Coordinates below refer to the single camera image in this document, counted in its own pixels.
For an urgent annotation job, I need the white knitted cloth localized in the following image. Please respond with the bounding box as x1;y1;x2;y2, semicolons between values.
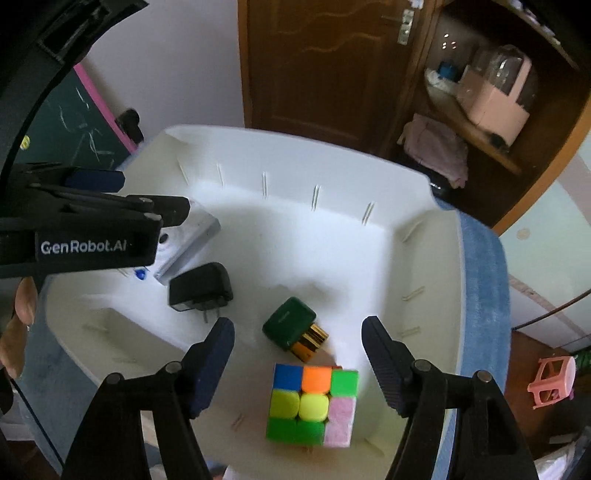
531;429;591;480

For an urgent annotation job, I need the wooden corner shelf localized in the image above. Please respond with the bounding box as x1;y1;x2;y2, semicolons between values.
392;0;591;232

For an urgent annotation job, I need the white toy camera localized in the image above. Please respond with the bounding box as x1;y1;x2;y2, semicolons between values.
133;203;221;288

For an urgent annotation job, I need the white crumpled object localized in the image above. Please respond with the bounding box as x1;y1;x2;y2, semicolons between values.
425;68;462;95

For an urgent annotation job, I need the black chalkboard clip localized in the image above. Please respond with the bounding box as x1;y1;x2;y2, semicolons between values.
115;108;145;144

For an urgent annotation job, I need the pink plastic stool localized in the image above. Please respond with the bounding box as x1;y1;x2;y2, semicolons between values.
529;355;578;411

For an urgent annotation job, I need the person's left hand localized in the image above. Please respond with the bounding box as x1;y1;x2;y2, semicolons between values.
0;277;40;381

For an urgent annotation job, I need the white plastic bin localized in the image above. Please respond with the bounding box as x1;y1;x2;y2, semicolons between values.
44;124;465;480

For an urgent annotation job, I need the green and gold case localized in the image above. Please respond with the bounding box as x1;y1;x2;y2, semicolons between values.
262;296;331;363

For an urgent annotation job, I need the colourful puzzle cube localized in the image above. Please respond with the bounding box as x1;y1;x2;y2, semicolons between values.
265;363;360;448

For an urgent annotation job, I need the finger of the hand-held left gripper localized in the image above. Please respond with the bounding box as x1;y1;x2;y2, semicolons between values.
14;162;126;195
46;188;191;228

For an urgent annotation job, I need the metal door handle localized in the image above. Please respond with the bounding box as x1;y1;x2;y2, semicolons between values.
397;8;414;45

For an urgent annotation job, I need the pink appliance with clear dome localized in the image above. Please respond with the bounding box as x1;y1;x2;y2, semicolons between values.
455;44;539;144

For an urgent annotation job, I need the black charger plug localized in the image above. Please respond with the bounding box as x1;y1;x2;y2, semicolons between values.
167;262;234;326

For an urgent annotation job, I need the pale green wardrobe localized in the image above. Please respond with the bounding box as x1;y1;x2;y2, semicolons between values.
499;138;591;352

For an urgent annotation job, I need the brown wooden door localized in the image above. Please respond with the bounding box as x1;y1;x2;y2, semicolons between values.
238;0;419;158

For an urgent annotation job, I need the blue fuzzy blanket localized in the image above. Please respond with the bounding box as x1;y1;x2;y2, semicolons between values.
14;194;513;480

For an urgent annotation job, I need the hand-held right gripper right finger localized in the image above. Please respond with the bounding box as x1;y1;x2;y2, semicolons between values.
361;316;555;480

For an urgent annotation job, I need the green chalkboard with pink frame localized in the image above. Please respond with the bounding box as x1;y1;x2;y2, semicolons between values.
18;62;139;171

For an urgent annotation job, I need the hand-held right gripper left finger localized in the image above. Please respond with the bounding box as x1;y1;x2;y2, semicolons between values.
60;318;236;480

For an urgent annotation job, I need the pink folded cloth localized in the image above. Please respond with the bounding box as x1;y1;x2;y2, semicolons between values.
397;113;469;190

